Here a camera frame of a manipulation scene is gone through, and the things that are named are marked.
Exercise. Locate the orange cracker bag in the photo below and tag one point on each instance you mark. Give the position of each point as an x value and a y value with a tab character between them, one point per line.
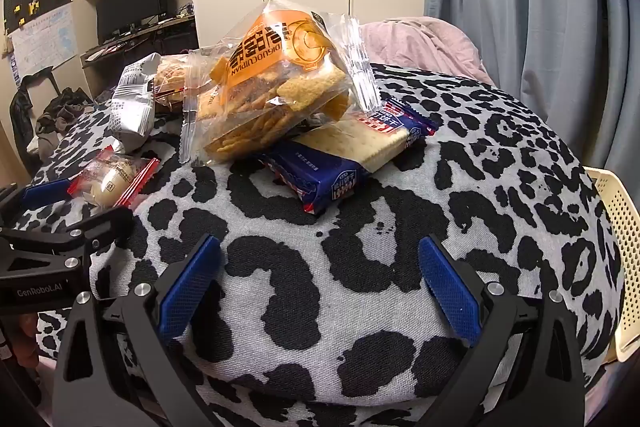
280	57

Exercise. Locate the white wall calendar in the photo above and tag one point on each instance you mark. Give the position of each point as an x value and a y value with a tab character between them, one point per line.
45	39

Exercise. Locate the red-edged round pastry packet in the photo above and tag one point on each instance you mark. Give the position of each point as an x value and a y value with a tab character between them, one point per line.
107	179

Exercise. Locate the cream plastic basket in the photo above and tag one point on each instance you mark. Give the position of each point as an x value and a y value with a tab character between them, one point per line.
622	232

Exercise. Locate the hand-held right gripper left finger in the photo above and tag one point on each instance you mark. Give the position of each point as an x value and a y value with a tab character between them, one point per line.
192	287

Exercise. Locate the cluttered wooden desk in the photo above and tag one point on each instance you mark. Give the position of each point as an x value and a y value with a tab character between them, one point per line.
170	37

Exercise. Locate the leopard print blanket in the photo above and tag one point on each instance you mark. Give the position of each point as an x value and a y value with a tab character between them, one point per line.
350	232

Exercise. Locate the person's left hand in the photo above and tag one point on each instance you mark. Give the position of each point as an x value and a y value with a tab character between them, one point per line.
25	337

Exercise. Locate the clear cookie bag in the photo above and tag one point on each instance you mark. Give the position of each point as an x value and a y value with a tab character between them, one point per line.
170	79

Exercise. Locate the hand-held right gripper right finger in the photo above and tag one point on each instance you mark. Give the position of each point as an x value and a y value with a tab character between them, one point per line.
447	287

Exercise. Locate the black jacket on chair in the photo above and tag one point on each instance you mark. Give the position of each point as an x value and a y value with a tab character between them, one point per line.
22	117

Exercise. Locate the pile of dark clothes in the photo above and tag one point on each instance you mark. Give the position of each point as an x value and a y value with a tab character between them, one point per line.
65	112

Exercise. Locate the black speaker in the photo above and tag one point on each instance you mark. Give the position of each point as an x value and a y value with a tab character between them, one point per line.
166	1

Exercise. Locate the white grey snack bag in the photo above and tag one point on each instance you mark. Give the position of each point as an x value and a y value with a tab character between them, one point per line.
132	107

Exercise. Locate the blue cracker packet clear window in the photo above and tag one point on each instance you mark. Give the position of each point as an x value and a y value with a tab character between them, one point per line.
360	139

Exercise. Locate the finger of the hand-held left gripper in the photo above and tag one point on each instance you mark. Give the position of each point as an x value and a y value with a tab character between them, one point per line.
47	193
107	224

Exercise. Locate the pink duvet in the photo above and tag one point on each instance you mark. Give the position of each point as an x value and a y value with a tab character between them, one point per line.
425	42

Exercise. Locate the dark blue cracker packet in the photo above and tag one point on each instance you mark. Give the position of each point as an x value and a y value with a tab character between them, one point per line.
320	177

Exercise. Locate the black computer monitor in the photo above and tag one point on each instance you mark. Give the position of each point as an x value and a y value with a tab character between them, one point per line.
127	7

